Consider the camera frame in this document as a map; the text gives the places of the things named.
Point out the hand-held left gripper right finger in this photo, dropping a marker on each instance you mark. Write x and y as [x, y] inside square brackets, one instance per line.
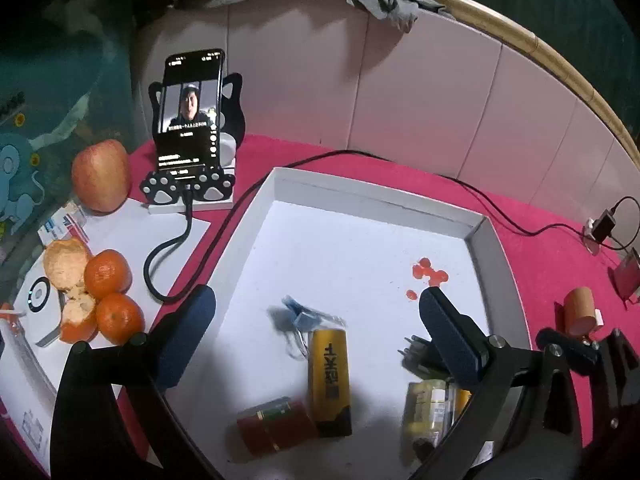
[450, 340]

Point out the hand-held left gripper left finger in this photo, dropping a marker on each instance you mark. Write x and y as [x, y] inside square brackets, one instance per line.
[187, 335]

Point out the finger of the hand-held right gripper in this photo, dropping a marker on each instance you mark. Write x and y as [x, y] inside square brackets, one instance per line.
[585, 357]
[622, 370]

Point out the brown cardboard tape roll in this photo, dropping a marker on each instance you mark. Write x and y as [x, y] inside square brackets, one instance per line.
[580, 310]

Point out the small labelled pill bottle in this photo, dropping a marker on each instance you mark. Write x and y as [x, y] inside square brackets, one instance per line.
[425, 410]

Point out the red cylinder with green label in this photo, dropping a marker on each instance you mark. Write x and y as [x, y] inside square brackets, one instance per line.
[275, 425]

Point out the white cardboard box tray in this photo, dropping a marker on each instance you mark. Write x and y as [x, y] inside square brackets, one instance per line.
[350, 260]

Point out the white charger cube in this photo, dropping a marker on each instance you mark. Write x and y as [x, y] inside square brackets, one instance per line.
[597, 319]

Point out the tangerine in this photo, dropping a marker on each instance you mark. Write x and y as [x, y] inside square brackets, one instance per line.
[120, 317]
[107, 272]

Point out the stainless steel mug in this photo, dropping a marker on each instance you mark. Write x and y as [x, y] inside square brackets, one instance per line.
[629, 272]

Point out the tangerine peel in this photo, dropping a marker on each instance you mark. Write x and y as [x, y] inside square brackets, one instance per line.
[77, 317]
[65, 262]

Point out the white paper sheet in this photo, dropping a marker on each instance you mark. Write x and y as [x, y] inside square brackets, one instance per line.
[130, 230]

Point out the black power adapter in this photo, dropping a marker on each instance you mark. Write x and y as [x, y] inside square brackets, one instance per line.
[605, 225]

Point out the white round-button device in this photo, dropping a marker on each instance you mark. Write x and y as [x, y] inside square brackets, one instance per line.
[40, 310]

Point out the small medicine packet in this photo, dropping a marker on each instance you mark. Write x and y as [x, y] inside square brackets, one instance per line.
[65, 222]

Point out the red apple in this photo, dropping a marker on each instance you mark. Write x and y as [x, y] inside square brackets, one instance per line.
[100, 175]

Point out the black smartphone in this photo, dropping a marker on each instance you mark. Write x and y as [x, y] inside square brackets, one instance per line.
[190, 115]

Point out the black cat phone stand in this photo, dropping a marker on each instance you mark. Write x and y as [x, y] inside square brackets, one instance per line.
[232, 110]

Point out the teal mouse printed sheet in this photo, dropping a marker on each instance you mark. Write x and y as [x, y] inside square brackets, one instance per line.
[30, 160]

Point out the bamboo rail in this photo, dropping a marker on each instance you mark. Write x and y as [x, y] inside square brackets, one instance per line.
[500, 20]

